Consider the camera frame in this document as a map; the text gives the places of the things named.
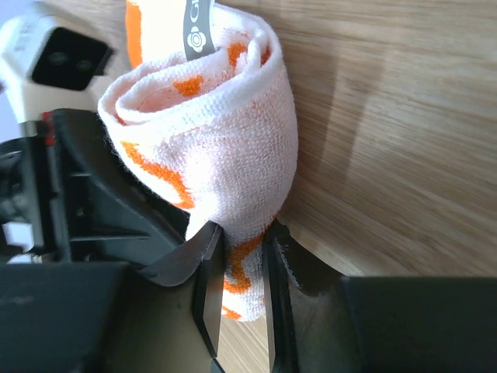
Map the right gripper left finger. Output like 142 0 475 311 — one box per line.
1 223 224 372

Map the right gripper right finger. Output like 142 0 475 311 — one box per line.
263 222 496 372

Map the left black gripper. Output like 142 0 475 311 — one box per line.
1 109 187 267

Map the orange white patterned towel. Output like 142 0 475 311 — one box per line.
98 1 298 322

